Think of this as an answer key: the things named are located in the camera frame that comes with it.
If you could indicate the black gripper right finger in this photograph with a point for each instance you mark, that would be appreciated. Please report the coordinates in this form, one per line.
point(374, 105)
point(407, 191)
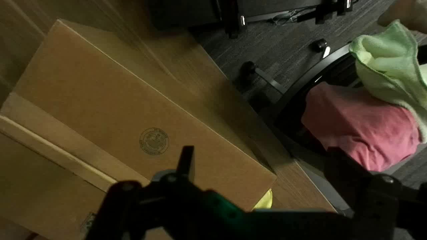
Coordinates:
point(372, 198)

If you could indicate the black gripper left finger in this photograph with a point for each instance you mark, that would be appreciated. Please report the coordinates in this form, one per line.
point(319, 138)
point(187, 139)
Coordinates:
point(130, 210)

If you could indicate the pink t-shirt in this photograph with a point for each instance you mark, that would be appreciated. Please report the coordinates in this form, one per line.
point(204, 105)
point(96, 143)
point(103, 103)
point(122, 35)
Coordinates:
point(375, 134)

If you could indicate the yellow-green towel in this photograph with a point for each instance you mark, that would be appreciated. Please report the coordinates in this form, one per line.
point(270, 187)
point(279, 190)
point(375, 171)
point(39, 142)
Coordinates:
point(390, 70)

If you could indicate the large brown cardboard box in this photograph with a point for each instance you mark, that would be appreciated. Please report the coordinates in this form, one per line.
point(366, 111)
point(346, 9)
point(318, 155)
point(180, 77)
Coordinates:
point(92, 110)

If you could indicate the grey office chair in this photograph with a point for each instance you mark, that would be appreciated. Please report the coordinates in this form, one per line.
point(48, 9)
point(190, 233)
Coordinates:
point(280, 107)

